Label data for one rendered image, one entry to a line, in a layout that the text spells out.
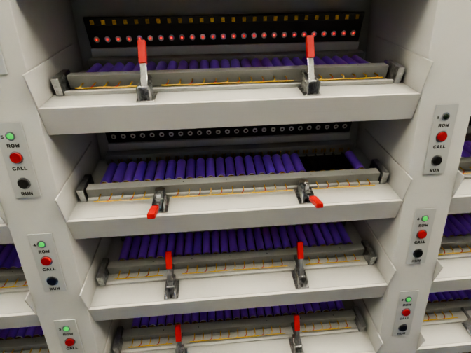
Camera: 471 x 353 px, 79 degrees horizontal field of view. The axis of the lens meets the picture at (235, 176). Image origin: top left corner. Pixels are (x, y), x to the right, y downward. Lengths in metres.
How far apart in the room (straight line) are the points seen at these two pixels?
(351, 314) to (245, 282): 0.31
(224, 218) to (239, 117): 0.18
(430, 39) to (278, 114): 0.26
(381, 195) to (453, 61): 0.25
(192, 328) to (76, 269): 0.31
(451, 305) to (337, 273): 0.36
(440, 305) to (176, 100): 0.80
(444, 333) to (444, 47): 0.65
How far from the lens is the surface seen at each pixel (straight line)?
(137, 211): 0.55
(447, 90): 0.60
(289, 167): 0.60
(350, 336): 0.83
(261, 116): 0.48
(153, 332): 0.79
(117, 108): 0.49
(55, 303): 0.69
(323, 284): 0.66
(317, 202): 0.48
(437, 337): 0.92
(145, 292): 0.66
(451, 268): 0.81
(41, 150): 0.55
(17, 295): 0.77
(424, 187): 0.63
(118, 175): 0.61
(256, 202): 0.53
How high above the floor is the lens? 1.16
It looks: 19 degrees down
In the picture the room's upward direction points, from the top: 2 degrees counter-clockwise
